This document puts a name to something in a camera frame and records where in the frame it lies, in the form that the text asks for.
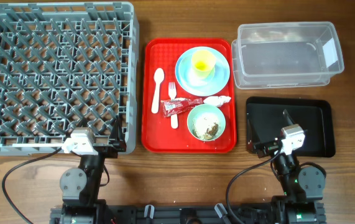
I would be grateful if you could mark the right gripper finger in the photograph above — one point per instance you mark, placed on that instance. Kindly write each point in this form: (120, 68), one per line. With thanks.
(252, 136)
(288, 118)

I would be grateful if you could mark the red plastic tray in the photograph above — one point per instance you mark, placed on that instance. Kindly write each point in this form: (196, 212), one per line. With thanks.
(157, 133)

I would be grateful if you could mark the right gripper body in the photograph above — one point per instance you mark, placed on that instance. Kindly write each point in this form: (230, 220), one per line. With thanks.
(267, 148)

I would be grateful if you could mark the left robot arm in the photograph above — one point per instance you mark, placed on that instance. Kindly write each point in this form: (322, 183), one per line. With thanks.
(80, 186)

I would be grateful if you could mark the black plastic tray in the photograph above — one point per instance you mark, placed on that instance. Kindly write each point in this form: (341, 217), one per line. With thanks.
(314, 116)

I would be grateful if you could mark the white plastic fork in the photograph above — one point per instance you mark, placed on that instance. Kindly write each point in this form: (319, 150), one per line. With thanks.
(172, 92)

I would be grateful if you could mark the yellow plastic cup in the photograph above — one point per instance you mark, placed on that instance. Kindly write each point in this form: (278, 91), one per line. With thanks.
(202, 63)

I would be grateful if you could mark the clear plastic bin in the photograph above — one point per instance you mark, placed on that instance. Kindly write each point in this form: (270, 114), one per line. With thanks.
(286, 55)

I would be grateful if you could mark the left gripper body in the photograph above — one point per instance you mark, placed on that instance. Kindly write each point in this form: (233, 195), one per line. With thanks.
(109, 152)

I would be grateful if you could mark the green bowl with food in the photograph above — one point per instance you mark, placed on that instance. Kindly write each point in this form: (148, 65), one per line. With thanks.
(206, 122)

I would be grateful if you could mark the light blue plate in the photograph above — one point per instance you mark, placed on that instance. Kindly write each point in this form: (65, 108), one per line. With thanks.
(214, 83)

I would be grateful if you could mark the white napkin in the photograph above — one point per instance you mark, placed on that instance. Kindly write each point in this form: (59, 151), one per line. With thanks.
(217, 101)

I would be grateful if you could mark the grey dishwasher rack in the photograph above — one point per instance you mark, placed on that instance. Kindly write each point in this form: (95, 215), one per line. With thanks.
(66, 65)

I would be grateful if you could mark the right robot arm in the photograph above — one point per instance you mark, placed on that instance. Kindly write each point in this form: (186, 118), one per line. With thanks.
(302, 184)

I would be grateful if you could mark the white plastic spoon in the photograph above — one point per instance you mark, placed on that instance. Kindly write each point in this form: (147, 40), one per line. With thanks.
(158, 78)

